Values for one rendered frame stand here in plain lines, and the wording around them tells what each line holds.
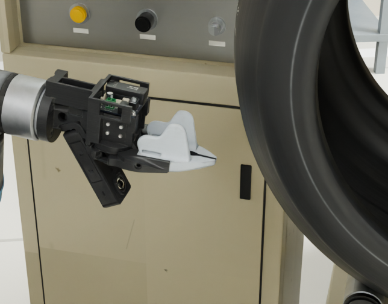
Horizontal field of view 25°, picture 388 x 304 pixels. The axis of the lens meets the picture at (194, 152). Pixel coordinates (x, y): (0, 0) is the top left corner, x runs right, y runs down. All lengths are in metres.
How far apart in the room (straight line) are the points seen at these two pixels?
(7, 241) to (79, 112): 1.73
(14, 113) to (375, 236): 0.44
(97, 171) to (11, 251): 1.65
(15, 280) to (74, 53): 1.07
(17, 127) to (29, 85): 0.05
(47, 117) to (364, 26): 2.96
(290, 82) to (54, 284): 1.17
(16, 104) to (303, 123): 0.37
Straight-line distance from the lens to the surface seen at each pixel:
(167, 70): 1.58
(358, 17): 4.01
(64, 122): 1.06
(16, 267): 2.64
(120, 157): 1.02
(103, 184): 1.08
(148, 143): 1.02
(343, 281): 1.11
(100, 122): 1.02
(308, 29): 0.81
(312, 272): 2.59
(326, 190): 0.88
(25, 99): 1.05
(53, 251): 1.87
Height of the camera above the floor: 1.53
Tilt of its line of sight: 29 degrees down
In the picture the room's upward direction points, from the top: straight up
